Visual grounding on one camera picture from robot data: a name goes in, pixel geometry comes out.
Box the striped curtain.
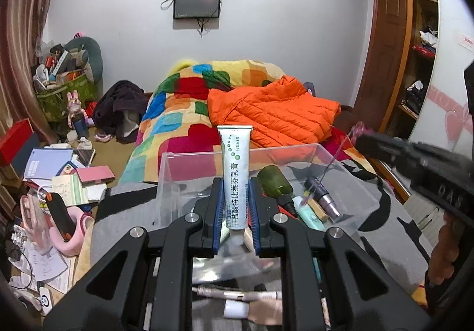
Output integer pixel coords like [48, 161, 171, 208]
[0, 0, 67, 154]

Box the white charger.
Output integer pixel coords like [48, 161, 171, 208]
[39, 288, 54, 311]

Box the colourful patchwork blanket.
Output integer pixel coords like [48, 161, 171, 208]
[120, 59, 374, 183]

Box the teal tube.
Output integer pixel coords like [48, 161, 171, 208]
[292, 196, 326, 231]

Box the dark green bottle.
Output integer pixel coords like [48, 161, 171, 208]
[257, 165, 299, 218]

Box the wooden wardrobe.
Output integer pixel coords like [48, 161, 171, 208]
[333, 0, 439, 139]

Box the pale green book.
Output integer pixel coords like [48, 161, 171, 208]
[52, 175, 89, 206]

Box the purple and black bottle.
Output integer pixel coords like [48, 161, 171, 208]
[304, 177, 343, 223]

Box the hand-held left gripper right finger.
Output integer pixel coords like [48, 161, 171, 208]
[249, 176, 434, 331]

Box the green storage basket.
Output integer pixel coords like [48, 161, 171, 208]
[35, 73, 97, 122]

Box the orange puffer jacket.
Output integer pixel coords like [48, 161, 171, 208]
[207, 75, 341, 148]

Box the small black wall monitor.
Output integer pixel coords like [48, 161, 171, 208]
[173, 0, 222, 20]

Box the black slipper with orange dots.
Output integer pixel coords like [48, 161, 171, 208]
[46, 192, 76, 243]

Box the long white pen device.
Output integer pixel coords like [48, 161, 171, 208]
[193, 284, 284, 302]

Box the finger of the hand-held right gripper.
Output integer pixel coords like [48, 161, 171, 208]
[355, 132, 411, 169]

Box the pink and white bag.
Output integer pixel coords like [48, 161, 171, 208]
[20, 194, 52, 254]

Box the red box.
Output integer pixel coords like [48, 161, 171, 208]
[0, 119, 35, 165]

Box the dark clothes pile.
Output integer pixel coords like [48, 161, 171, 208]
[92, 80, 149, 143]

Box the small tan box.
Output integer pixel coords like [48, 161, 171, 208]
[309, 199, 330, 222]

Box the pale blue notebook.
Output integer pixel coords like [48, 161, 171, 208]
[23, 148, 74, 180]

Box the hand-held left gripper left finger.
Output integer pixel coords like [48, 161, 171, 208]
[42, 177, 226, 331]

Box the small white capped tube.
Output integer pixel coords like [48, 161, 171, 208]
[223, 299, 249, 320]

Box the flat pink box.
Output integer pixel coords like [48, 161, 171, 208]
[75, 165, 115, 183]

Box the white ointment tube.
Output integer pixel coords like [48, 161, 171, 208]
[217, 124, 254, 246]

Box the rabbit figure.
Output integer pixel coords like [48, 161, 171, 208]
[67, 91, 89, 139]

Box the person's right hand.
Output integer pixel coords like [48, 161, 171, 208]
[427, 212, 469, 285]

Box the beige packet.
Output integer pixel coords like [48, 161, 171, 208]
[248, 299, 284, 331]

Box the white pink sliding door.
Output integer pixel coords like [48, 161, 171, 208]
[407, 0, 474, 154]

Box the clear plastic storage box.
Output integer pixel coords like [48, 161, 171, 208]
[153, 143, 380, 280]

